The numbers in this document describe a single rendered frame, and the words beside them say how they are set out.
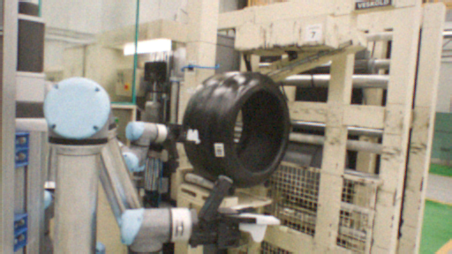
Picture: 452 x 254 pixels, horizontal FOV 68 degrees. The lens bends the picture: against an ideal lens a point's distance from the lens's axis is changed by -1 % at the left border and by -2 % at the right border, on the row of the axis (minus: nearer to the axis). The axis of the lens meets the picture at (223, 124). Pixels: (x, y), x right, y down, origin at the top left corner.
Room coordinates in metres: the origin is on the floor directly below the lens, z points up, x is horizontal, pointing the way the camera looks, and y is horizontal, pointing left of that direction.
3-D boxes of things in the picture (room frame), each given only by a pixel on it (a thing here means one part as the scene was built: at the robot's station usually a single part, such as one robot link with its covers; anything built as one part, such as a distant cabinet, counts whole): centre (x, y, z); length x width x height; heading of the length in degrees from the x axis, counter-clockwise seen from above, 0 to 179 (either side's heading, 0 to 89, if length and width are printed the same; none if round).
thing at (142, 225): (0.74, 0.16, 1.04); 0.11 x 0.08 x 0.09; 107
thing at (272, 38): (1.95, -0.33, 1.71); 0.61 x 0.25 x 0.15; 45
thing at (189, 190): (1.73, 0.06, 0.83); 0.36 x 0.09 x 0.06; 45
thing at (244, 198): (1.83, -0.03, 0.80); 0.37 x 0.36 x 0.02; 135
